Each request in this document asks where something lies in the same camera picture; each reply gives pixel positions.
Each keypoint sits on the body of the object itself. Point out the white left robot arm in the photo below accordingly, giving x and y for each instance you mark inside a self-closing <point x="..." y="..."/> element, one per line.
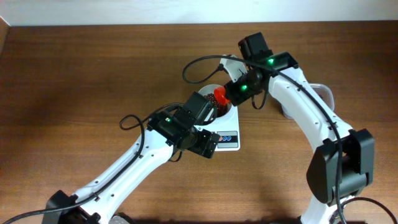
<point x="166" y="132"/>

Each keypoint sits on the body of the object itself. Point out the clear plastic container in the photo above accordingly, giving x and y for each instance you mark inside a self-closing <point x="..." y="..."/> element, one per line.
<point x="324" y="93"/>

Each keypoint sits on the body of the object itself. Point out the red measuring scoop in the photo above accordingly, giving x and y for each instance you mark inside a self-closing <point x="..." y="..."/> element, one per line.
<point x="220" y="95"/>

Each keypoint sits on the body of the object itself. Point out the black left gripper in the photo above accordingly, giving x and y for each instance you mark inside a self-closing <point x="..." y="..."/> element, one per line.
<point x="207" y="142"/>

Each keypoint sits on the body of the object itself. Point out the white digital kitchen scale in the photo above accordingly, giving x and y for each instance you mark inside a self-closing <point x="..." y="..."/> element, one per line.
<point x="227" y="127"/>

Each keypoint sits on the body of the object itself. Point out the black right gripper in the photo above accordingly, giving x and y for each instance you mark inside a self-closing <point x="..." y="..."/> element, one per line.
<point x="232" y="94"/>

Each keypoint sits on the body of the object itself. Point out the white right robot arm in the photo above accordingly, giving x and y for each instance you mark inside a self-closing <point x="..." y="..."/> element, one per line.
<point x="343" y="158"/>

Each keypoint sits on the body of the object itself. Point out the red beans in bowl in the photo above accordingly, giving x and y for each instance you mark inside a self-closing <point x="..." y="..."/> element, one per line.
<point x="221" y="109"/>

